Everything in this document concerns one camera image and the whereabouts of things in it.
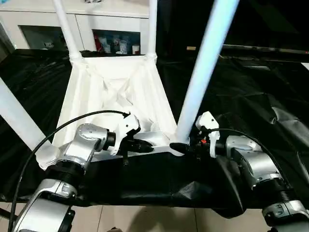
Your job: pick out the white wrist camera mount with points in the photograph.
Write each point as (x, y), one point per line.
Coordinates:
(207, 119)
(128, 123)

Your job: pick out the black metal table leg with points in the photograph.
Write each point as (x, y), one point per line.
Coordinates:
(4, 212)

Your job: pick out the small tan label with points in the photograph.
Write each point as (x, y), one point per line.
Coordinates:
(190, 48)

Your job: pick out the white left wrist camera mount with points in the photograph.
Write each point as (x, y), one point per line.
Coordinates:
(128, 123)

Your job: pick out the black metal rail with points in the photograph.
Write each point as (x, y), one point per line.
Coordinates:
(265, 49)

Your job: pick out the white flat board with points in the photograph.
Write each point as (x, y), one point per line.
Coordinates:
(306, 65)

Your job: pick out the red packet in cabinet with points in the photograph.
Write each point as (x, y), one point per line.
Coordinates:
(97, 44)

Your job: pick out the white cabinet with glass doors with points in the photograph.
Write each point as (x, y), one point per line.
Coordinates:
(84, 24)

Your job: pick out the black mat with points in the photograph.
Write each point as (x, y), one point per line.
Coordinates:
(253, 108)

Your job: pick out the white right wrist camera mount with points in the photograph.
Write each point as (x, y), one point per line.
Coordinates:
(207, 119)

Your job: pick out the white plastic table top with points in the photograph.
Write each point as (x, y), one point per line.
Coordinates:
(84, 96)

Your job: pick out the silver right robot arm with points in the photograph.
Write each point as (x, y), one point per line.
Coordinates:
(260, 164)

